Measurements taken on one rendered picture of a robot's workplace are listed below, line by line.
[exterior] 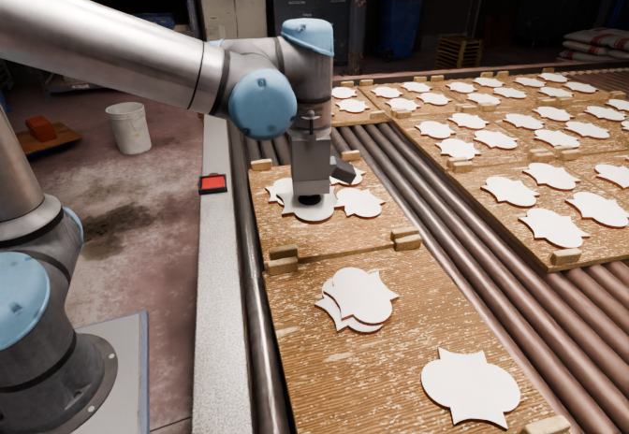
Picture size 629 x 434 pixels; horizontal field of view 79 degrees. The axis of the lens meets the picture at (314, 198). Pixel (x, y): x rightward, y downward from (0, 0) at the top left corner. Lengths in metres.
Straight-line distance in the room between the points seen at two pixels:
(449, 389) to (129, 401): 0.48
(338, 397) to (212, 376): 0.20
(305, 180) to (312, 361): 0.29
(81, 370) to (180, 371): 1.14
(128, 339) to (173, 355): 1.10
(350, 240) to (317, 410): 0.37
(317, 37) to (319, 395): 0.50
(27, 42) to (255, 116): 0.21
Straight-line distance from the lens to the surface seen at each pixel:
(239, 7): 5.44
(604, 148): 1.55
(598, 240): 1.05
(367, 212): 0.92
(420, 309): 0.73
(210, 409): 0.65
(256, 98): 0.42
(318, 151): 0.62
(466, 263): 0.88
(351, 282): 0.73
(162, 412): 1.76
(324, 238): 0.85
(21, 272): 0.63
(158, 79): 0.43
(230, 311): 0.75
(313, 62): 0.58
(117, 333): 0.81
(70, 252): 0.73
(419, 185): 1.12
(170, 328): 1.98
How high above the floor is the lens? 1.47
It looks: 33 degrees down
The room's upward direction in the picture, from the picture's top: straight up
